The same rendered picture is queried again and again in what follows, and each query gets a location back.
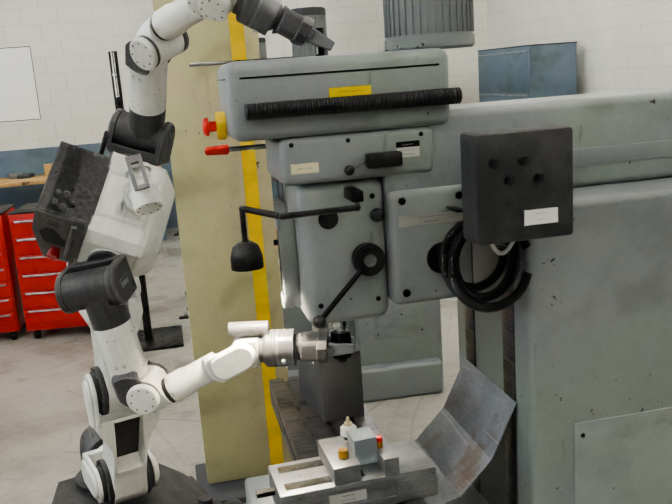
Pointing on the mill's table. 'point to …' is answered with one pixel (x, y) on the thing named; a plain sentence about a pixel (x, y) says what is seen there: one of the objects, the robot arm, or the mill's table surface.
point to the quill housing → (338, 250)
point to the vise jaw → (350, 468)
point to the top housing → (304, 77)
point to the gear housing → (347, 155)
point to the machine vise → (423, 484)
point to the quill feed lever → (366, 257)
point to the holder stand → (333, 387)
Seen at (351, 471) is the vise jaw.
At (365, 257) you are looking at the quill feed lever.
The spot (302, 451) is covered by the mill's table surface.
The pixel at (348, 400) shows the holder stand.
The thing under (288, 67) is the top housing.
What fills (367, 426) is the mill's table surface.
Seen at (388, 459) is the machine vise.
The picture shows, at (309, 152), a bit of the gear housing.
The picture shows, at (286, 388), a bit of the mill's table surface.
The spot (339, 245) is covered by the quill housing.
